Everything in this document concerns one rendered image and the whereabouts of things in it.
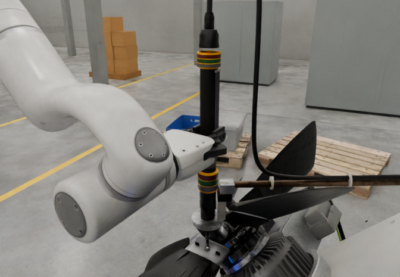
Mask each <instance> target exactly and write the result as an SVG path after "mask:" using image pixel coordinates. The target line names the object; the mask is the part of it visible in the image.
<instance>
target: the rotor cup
mask: <svg viewBox="0 0 400 277"><path fill-rule="evenodd" d="M234 203H236V201H235V200H234V199H233V198H232V202H226V207H227V208H228V209H229V207H230V205H232V204H234ZM229 211H230V210H229ZM197 230H198V231H199V233H200V234H201V235H202V236H203V237H205V234H206V233H205V232H203V231H202V230H200V229H197ZM264 231H265V228H264V227H263V226H262V225H261V226H259V227H257V228H251V227H248V226H247V227H241V225H238V224H235V223H230V222H226V221H223V225H222V226H221V227H220V228H218V229H216V230H214V231H212V232H210V233H209V234H210V240H212V241H214V242H217V243H219V244H221V245H223V246H226V247H228V248H229V249H230V250H231V252H230V253H229V255H228V256H227V257H226V258H225V259H224V261H223V262H222V264H221V265H220V267H221V268H225V267H228V266H230V265H231V264H233V263H234V262H236V261H237V260H239V259H240V258H241V257H242V256H244V255H245V254H246V253H247V252H248V251H249V250H250V249H251V248H252V247H253V246H254V245H255V244H256V243H257V242H258V241H259V239H260V238H261V237H262V235H263V234H264Z"/></svg>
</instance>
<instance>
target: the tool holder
mask: <svg viewBox="0 0 400 277"><path fill-rule="evenodd" d="M221 180H229V183H220V181H221ZM232 194H235V184H234V182H233V178H229V179H219V187H218V190H217V206H216V209H215V218H214V219H213V220H210V221H205V220H202V219H201V209H198V210H196V211H195V212H194V213H193V214H192V224H193V226H194V227H196V228H197V229H200V230H202V231H214V230H216V229H218V228H220V227H221V226H222V225H223V221H224V220H225V219H226V202H232Z"/></svg>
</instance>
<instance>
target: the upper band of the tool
mask: <svg viewBox="0 0 400 277"><path fill-rule="evenodd" d="M197 54H200V55H218V54H221V52H220V51H198V52H197ZM198 59H202V60H216V59H220V58H215V59H203V58H198ZM200 64H207V63H200ZM211 64H219V63H211ZM199 68H200V69H217V68H219V67H216V68H202V67H199Z"/></svg>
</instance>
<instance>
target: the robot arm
mask: <svg viewBox="0 0 400 277"><path fill-rule="evenodd" d="M0 81H1V82H2V84H3V85H4V86H5V88H6V89H7V91H8V92H9V93H10V95H11V96H12V98H13V100H14V101H15V103H16V104H17V105H18V107H19V108H20V110H21V111H22V113H23V114H24V115H25V116H26V118H27V119H28V120H29V121H30V122H31V123H32V124H33V125H35V126H36V127H38V128H39V129H41V130H44V131H47V132H57V131H61V130H64V129H66V128H68V127H69V126H71V125H73V124H74V123H75V122H77V121H78V120H80V121H81V122H82V123H83V124H84V125H85V126H86V127H87V128H88V129H89V130H90V131H91V132H92V133H93V134H94V135H95V136H96V138H97V139H98V140H99V142H100V143H101V144H102V146H103V147H104V149H105V151H106V154H105V155H104V156H103V157H102V158H101V159H100V160H99V161H98V162H97V163H95V164H94V165H93V166H91V167H89V168H87V169H85V170H83V171H81V172H79V173H77V174H75V175H73V176H70V177H69V178H67V179H64V180H62V181H60V182H59V183H57V184H56V186H55V188H54V191H53V196H52V197H53V204H54V209H55V212H56V214H57V217H58V219H59V221H60V223H61V224H62V226H63V227H64V229H65V230H66V231H67V232H68V233H69V234H70V235H71V236H72V237H73V238H74V239H76V240H78V241H80V242H82V243H86V244H88V243H91V242H94V241H96V240H97V239H98V238H100V237H101V236H103V235H104V234H105V233H107V232H108V231H110V230H111V229H112V228H114V227H115V226H117V225H118V224H119V223H121V222H122V221H124V220H125V219H126V218H128V217H129V216H131V215H132V214H133V213H135V212H136V211H138V210H139V209H140V208H142V207H143V206H145V205H146V204H148V203H149V202H150V201H152V200H153V199H154V198H156V197H157V196H159V195H160V194H162V193H163V192H165V191H166V190H168V189H169V188H170V187H171V186H173V184H174V182H175V181H181V180H185V179H187V178H189V177H191V176H193V175H195V174H197V173H199V172H201V171H203V170H204V169H206V168H207V167H209V166H210V165H212V164H213V163H214V160H215V158H214V157H216V156H220V155H225V154H227V147H226V146H225V145H223V144H221V143H222V142H224V140H225V138H226V133H225V127H224V126H221V127H219V128H218V129H216V130H214V131H212V135H209V136H203V135H200V124H198V125H196V126H194V127H192V128H186V129H185V130H184V131H182V130H177V129H172V130H169V131H166V132H164V133H162V132H161V131H160V129H159V127H158V126H157V125H156V124H155V122H154V121H153V120H152V119H151V117H150V116H149V115H148V113H147V112H146V111H145V110H144V109H143V108H142V107H141V106H140V104H139V103H138V102H137V101H136V100H135V99H134V98H133V97H131V96H130V95H129V94H128V93H126V92H125V91H123V90H121V89H119V88H116V87H115V86H111V85H106V84H101V83H80V82H78V81H77V79H76V78H75V77H74V76H73V74H72V72H71V71H70V70H69V68H68V67H67V66H66V64H65V63H64V62H63V60H62V58H61V57H60V56H59V54H58V53H57V51H56V50H55V48H54V47H53V46H52V44H51V43H50V41H49V40H48V38H47V37H46V36H45V34H44V33H43V31H42V30H41V29H40V27H39V26H38V25H37V23H36V22H35V21H34V19H33V17H32V16H31V15H30V14H29V12H28V11H27V10H26V8H25V7H24V5H23V4H22V3H21V1H20V0H0Z"/></svg>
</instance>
